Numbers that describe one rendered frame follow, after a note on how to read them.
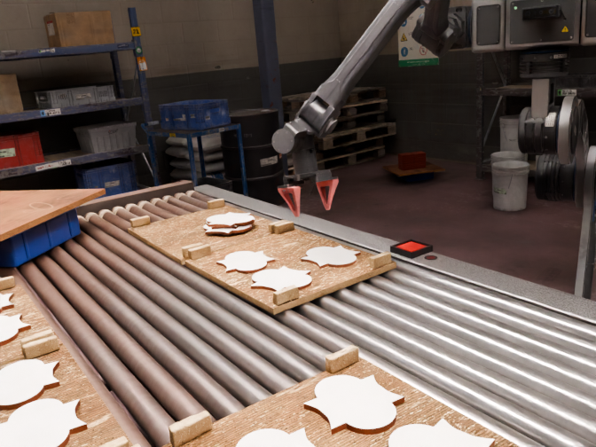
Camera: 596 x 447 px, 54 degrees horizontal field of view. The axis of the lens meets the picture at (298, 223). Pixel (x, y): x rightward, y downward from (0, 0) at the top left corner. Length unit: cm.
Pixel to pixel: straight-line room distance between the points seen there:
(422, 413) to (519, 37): 126
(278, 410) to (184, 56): 618
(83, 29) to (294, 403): 511
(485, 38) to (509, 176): 324
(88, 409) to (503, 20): 149
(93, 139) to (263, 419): 505
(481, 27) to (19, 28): 502
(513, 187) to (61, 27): 406
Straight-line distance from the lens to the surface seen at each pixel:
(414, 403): 89
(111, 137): 586
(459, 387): 97
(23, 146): 561
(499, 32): 189
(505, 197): 511
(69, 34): 574
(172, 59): 682
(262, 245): 157
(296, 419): 87
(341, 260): 139
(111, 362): 114
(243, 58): 729
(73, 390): 105
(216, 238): 168
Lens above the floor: 143
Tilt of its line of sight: 17 degrees down
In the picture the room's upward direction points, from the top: 5 degrees counter-clockwise
